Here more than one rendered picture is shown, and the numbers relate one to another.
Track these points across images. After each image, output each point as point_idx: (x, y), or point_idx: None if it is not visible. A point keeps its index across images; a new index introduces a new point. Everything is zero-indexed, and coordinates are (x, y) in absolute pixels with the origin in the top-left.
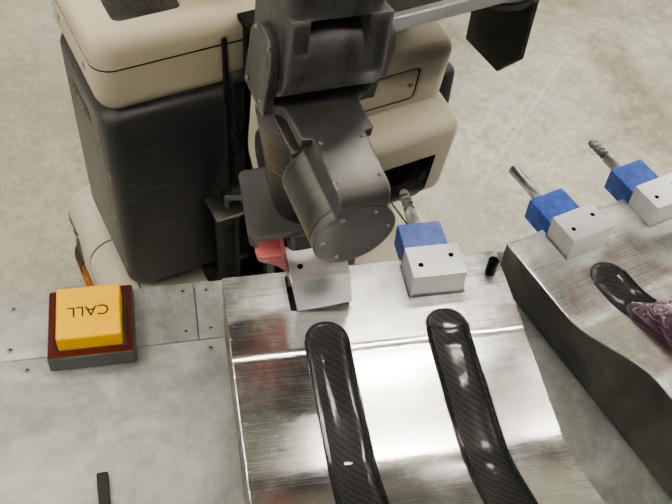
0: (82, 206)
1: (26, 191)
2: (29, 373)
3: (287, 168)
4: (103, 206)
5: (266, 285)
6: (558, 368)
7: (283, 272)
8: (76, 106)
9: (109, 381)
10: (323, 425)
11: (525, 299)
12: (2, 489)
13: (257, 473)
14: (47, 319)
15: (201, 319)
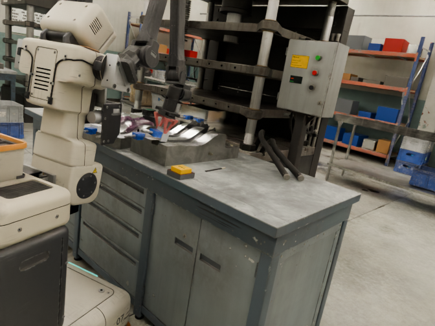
0: None
1: None
2: (197, 179)
3: (184, 92)
4: (35, 325)
5: (164, 143)
6: None
7: (158, 143)
8: (16, 286)
9: None
10: (184, 141)
11: (127, 144)
12: (219, 177)
13: (197, 145)
14: (183, 180)
15: (164, 168)
